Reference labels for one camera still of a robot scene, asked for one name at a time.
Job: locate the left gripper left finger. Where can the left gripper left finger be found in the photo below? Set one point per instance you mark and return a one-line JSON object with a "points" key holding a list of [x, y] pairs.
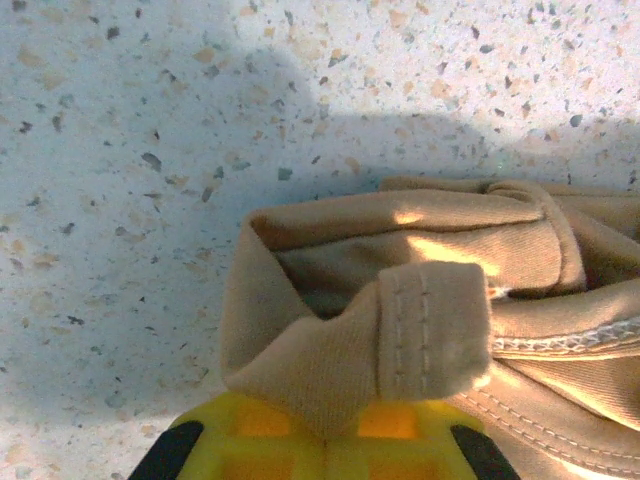
{"points": [[225, 450]]}

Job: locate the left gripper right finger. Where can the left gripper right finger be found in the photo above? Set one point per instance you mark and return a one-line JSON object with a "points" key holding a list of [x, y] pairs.
{"points": [[425, 450]]}

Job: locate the tan t-shirt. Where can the tan t-shirt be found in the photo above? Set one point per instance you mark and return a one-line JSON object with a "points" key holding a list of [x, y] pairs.
{"points": [[425, 300]]}

